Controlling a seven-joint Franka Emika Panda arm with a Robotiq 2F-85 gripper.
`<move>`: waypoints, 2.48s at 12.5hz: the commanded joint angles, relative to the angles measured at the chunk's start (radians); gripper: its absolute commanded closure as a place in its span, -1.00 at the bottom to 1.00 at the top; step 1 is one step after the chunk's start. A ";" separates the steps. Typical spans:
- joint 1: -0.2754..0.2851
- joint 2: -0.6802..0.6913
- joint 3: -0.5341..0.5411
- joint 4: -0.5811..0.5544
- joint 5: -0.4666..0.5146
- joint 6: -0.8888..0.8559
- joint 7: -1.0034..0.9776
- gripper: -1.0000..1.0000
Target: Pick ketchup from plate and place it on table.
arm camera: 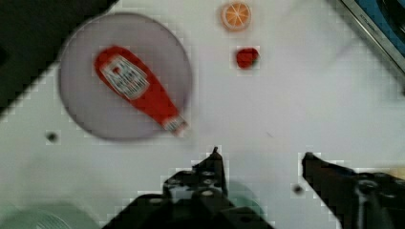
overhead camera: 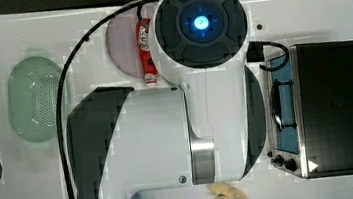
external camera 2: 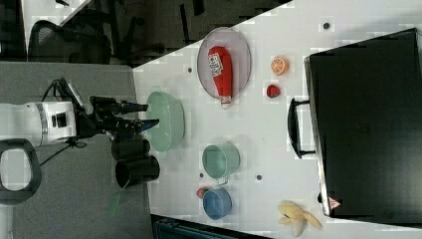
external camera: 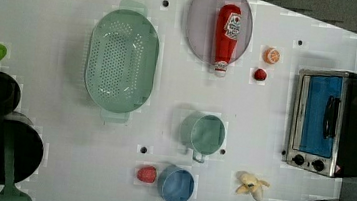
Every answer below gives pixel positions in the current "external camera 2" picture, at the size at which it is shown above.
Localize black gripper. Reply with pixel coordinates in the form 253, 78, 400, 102
77, 96, 159, 139

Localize red plush ketchup bottle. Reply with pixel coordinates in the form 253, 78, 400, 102
208, 46, 233, 110

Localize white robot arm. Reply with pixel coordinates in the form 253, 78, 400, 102
1, 97, 159, 147

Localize grey round plate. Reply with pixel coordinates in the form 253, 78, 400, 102
197, 27, 251, 99

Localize green perforated colander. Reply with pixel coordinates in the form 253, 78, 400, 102
146, 92, 185, 152

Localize large black cylinder cup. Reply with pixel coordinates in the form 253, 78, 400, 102
115, 155, 160, 188

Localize black office chair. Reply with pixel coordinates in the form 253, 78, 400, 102
28, 17, 111, 65

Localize green metal mug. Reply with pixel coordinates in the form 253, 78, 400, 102
202, 142, 241, 186

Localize large red strawberry toy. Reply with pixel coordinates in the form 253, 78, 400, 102
196, 187, 209, 199

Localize blue bowl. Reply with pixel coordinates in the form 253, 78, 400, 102
203, 188, 232, 220

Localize small red strawberry toy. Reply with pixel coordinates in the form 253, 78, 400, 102
267, 85, 281, 99

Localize orange slice toy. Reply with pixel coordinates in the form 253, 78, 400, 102
271, 57, 290, 76

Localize peeled banana toy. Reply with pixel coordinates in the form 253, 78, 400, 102
278, 200, 322, 237

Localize black toaster oven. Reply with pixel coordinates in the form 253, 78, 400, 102
304, 28, 422, 228

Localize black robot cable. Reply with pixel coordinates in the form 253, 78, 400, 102
39, 78, 88, 167

